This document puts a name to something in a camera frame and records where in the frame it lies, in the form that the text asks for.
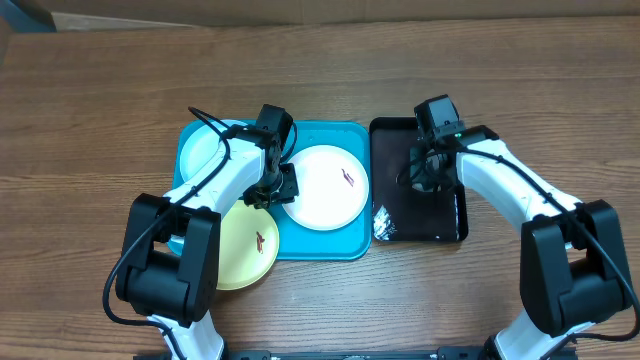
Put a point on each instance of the yellow plate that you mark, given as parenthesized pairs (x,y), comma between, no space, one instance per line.
(249,245)

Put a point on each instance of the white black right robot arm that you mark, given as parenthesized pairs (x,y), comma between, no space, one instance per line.
(574,272)

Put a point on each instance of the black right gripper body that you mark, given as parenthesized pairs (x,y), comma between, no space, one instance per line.
(434,176)

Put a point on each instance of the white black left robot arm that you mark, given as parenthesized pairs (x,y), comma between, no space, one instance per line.
(169,266)

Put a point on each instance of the black plastic tray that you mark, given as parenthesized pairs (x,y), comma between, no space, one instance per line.
(402,211)

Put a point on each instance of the teal plastic tray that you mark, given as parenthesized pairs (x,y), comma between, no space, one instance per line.
(347,243)

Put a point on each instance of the pink plate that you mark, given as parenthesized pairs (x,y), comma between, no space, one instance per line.
(333,188)

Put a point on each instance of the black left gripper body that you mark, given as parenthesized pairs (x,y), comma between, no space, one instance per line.
(282,189)

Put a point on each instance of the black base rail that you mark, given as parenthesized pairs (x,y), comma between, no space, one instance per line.
(442,353)

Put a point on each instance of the light blue plate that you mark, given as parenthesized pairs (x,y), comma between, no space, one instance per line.
(200,148)

